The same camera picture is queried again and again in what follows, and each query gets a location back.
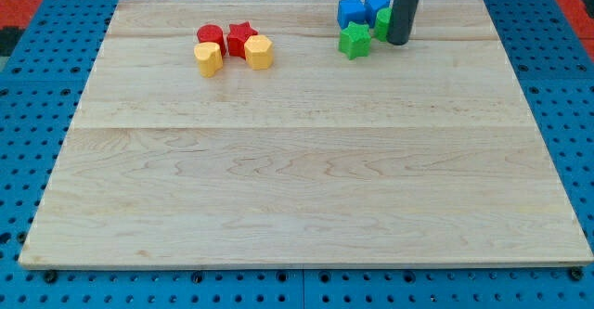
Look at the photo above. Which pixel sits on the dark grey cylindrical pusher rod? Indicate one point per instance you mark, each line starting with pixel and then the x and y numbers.
pixel 401 21

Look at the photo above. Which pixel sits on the green star block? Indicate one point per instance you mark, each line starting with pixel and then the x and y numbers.
pixel 354 40

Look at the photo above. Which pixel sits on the red star block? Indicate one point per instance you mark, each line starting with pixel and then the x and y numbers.
pixel 237 37

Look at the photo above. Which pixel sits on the green cylinder block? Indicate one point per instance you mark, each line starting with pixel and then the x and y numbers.
pixel 382 23

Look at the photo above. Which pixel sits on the blue pentagon block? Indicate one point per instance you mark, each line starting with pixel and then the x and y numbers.
pixel 372 7

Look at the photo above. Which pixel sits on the blue cube block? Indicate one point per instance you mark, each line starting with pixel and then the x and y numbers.
pixel 350 11

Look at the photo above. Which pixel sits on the yellow hexagon block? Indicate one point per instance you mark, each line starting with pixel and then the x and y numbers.
pixel 259 52

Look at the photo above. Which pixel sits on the light wooden board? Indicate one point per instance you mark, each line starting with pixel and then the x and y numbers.
pixel 424 155

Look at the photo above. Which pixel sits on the red cylinder block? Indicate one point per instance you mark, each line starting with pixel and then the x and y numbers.
pixel 212 33

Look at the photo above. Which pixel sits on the yellow heart block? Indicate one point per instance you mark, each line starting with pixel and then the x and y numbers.
pixel 209 58

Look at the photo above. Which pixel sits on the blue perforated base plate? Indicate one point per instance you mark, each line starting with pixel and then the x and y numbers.
pixel 548 43

